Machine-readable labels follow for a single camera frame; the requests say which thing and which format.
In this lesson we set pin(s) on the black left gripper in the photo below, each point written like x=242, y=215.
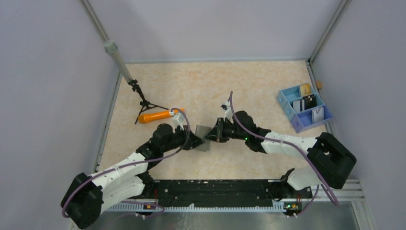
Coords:
x=194, y=141

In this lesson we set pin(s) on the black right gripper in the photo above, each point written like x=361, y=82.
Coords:
x=217, y=133

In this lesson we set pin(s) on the grey leather card holder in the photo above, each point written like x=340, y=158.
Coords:
x=201, y=132

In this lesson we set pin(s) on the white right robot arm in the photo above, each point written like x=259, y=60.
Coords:
x=330, y=163

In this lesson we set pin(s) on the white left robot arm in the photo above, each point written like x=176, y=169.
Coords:
x=89, y=196

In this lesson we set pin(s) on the black card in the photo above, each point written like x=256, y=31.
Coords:
x=310, y=101

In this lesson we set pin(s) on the gold card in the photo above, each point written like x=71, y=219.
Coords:
x=305, y=89

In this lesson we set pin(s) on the white patterned card in box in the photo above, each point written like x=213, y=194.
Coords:
x=317, y=114

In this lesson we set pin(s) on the orange toy microphone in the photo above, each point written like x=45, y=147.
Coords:
x=147, y=118

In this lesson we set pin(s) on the blue compartment organizer box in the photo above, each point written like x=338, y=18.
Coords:
x=301, y=121

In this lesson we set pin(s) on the black tripod microphone stand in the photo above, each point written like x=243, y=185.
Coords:
x=111, y=48

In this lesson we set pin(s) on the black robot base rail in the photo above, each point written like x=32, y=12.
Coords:
x=221, y=193

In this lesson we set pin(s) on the white slotted cable duct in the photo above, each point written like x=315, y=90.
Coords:
x=126, y=207

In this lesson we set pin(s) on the small orange wall object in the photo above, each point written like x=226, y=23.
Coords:
x=318, y=84

